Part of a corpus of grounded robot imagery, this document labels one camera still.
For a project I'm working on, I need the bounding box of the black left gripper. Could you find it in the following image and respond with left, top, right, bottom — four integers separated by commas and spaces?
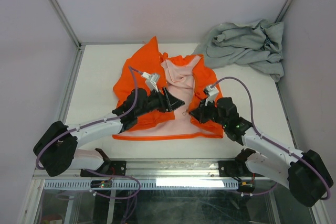
135, 87, 184, 118

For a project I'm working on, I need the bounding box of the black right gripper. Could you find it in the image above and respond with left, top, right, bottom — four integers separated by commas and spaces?
188, 97, 227, 127

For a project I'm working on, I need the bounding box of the orange zip jacket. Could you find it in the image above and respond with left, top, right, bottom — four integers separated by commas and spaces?
113, 37, 224, 141

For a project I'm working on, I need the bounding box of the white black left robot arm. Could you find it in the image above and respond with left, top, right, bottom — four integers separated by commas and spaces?
33, 87, 185, 177

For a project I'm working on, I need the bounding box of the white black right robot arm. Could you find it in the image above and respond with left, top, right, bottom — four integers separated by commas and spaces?
190, 98, 333, 207

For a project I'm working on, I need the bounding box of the grey sweatshirt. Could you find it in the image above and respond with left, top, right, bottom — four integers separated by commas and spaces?
193, 19, 284, 82

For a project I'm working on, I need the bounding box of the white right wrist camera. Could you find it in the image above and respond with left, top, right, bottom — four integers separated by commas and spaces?
204, 85, 219, 106

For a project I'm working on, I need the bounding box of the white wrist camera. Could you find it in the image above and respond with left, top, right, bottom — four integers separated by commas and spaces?
204, 85, 219, 106
141, 72, 160, 92

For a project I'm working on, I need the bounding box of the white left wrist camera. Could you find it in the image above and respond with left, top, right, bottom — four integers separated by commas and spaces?
141, 72, 160, 92

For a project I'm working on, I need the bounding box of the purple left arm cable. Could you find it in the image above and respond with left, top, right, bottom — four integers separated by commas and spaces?
36, 66, 142, 200

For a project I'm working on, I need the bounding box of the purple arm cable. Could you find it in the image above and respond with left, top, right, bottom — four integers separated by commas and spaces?
209, 76, 332, 199
36, 66, 142, 200

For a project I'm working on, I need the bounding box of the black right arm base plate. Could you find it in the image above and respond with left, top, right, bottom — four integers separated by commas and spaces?
218, 159, 253, 177

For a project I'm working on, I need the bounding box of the white slotted cable duct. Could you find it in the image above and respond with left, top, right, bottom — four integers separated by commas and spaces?
44, 178, 238, 190

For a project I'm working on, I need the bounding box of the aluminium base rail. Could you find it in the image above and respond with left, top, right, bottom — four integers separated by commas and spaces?
33, 158, 235, 179

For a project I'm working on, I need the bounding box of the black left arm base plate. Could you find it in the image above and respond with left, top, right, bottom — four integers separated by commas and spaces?
80, 160, 127, 177

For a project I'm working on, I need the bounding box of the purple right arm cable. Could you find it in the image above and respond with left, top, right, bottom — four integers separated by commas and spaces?
209, 76, 332, 199

